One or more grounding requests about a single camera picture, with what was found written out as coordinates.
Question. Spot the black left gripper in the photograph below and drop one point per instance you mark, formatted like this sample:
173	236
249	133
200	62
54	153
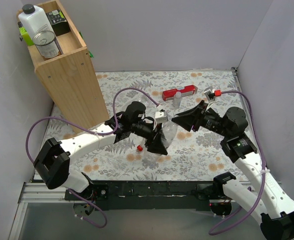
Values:
153	136

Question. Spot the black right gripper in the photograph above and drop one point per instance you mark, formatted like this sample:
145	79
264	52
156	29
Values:
196	117

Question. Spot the clear bottle with red cap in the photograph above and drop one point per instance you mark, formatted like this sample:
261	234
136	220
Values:
142	149

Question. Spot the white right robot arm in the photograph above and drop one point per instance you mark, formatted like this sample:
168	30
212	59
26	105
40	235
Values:
269	205

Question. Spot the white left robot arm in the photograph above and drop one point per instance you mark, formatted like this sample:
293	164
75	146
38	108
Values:
55	157

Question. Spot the small white bottle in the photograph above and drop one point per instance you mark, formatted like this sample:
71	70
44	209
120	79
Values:
177	100

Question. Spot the clear bottle with white cap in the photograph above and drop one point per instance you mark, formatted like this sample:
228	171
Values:
144	100

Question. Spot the red rectangular box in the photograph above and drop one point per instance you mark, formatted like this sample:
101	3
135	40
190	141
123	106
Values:
185	91

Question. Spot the floral patterned table mat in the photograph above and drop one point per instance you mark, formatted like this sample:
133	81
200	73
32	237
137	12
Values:
192	156

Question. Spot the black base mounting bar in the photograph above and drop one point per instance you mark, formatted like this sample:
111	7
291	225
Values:
148	195

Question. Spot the wooden shelf box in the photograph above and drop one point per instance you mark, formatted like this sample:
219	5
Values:
70	78

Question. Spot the metal tin can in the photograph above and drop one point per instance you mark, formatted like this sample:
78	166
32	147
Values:
47	45

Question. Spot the black electronic device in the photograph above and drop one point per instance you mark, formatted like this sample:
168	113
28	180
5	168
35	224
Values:
58	22

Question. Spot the green object behind shelf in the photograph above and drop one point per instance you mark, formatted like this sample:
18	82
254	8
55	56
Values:
23	35

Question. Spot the white jug with grey cap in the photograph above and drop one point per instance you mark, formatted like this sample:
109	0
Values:
34	20

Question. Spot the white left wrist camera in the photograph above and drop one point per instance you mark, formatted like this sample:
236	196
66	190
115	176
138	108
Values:
161	117

